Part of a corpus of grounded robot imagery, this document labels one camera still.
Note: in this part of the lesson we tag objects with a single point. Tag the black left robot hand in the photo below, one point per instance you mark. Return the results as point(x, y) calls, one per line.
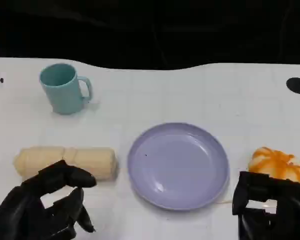
point(20, 207)

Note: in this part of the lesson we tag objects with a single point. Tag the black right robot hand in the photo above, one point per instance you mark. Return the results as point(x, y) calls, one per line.
point(287, 210)

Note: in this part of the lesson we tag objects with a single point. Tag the orange and white bread roll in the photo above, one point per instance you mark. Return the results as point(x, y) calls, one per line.
point(280, 163)

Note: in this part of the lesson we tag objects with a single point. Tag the lilac plate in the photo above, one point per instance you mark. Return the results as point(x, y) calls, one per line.
point(178, 166)

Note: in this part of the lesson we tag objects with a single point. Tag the black round table grommet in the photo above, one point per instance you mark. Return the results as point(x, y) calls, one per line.
point(298, 85)

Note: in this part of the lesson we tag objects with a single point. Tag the pale green mug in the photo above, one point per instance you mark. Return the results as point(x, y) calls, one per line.
point(65, 88)

